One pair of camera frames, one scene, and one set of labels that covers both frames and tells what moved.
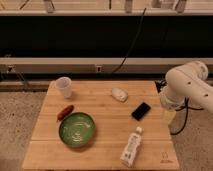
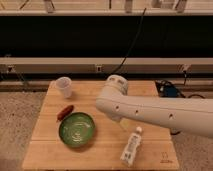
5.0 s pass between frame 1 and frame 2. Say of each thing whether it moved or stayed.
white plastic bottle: stayed
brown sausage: stayed
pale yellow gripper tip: moved
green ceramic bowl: stayed
